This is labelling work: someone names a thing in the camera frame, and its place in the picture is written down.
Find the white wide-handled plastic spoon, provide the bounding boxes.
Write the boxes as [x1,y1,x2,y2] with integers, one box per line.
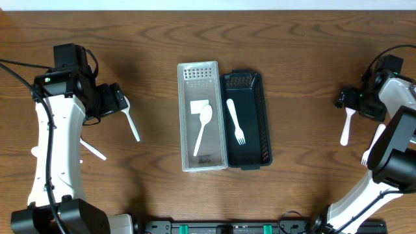
[340,107,356,146]

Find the white slim plastic spoon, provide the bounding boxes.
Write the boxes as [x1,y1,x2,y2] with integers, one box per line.
[193,104,213,157]

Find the white wide-handled plastic fork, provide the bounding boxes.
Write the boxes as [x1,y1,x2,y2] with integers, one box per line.
[226,99,246,146]

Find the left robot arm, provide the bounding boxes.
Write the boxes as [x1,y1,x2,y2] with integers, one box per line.
[10,44,140,233]

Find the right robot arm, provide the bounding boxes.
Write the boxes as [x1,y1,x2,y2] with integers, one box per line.
[308,52,415,233]

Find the white perforated plastic basket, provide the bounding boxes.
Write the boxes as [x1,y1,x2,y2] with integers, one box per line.
[177,61,228,172]

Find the dark green plastic basket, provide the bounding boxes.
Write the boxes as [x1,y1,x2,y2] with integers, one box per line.
[220,70,272,170]

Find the black mounting rail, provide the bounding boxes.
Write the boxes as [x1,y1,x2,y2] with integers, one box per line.
[139,211,389,234]

